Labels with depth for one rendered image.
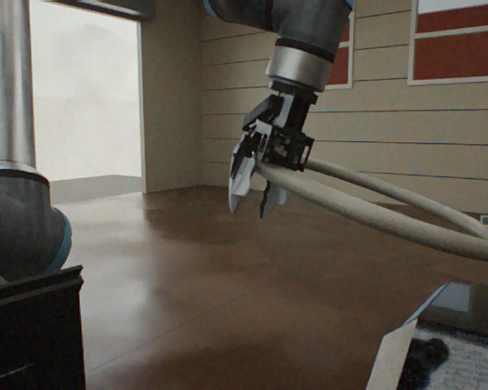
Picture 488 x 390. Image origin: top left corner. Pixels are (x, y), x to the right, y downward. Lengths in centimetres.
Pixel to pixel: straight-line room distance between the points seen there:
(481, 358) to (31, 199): 89
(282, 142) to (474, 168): 667
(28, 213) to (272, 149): 38
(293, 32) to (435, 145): 675
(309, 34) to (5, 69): 51
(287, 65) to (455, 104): 670
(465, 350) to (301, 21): 74
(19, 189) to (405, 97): 701
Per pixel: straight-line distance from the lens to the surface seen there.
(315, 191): 61
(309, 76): 64
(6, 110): 83
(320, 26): 65
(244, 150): 68
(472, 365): 105
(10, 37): 92
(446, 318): 112
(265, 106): 69
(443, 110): 738
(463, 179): 730
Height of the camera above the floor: 125
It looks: 10 degrees down
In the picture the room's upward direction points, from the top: straight up
